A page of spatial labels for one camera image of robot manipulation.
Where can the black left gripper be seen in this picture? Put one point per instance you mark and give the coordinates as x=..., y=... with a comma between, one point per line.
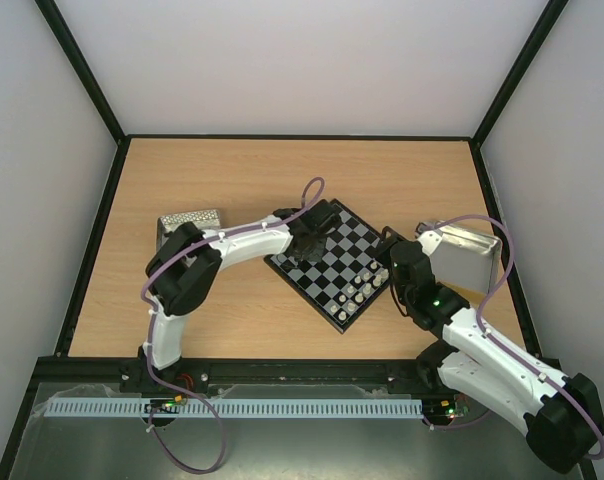
x=317, y=254

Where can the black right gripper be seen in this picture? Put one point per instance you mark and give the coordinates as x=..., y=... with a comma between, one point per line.
x=391, y=244

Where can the black white chess board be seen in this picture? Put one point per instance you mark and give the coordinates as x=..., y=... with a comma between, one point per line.
x=349, y=253

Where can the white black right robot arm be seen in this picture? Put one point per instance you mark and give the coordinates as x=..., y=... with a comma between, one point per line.
x=560, y=416

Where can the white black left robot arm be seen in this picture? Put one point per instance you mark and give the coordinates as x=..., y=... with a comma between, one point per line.
x=183, y=270

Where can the metal tray of white pieces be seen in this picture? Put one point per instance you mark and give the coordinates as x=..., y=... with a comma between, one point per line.
x=461, y=256

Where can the grey tray of black pieces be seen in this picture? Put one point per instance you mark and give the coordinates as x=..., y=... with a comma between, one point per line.
x=202, y=219

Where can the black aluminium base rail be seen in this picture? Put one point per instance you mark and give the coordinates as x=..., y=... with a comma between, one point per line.
x=208, y=376

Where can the black enclosure frame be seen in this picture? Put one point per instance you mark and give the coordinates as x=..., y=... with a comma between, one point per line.
x=64, y=37

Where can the light blue slotted cable duct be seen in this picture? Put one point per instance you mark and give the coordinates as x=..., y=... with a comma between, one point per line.
x=237, y=408

